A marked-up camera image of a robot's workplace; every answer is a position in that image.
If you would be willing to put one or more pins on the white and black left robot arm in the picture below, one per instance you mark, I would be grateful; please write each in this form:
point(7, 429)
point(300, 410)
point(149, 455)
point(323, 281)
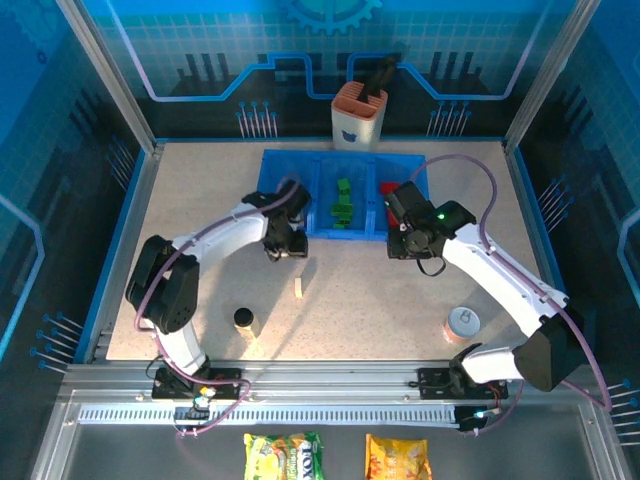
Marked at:
point(225, 235)

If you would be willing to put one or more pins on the aluminium side rail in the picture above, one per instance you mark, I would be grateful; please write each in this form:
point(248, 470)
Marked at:
point(517, 170)
point(144, 185)

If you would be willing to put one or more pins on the long white lego brick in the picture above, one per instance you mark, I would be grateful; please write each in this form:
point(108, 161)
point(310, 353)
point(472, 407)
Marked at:
point(298, 288)

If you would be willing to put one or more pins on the short red lego brick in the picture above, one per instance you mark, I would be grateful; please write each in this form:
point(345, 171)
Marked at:
point(386, 188)

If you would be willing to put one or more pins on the orange snack bag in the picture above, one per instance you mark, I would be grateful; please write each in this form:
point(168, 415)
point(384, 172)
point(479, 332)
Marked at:
point(397, 457)

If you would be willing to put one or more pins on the green yellow snack bag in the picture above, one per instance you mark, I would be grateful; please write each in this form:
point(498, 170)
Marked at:
point(280, 457)

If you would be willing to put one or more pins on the blue three-compartment plastic bin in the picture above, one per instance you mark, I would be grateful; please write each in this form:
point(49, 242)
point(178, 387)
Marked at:
point(285, 167)

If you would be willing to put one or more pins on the aluminium frame post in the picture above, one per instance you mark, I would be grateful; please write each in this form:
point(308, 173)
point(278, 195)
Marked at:
point(542, 80)
point(107, 75)

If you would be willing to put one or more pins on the aluminium front rail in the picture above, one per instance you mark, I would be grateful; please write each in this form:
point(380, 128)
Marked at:
point(325, 380)

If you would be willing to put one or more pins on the jar with black lid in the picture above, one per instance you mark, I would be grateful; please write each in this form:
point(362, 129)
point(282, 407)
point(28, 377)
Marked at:
point(244, 316)

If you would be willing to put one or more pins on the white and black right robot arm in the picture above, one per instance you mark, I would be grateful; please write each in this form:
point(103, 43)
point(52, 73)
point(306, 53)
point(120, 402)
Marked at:
point(500, 280)

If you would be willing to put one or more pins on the tin can with pull tab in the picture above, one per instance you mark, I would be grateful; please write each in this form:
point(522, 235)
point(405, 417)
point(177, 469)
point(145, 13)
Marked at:
point(462, 322)

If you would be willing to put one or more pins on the long red lego brick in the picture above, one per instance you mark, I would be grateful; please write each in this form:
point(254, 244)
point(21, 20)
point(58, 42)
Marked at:
point(388, 212)

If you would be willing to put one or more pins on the white knife block orange top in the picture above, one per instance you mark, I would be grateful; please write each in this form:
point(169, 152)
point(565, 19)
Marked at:
point(357, 127)

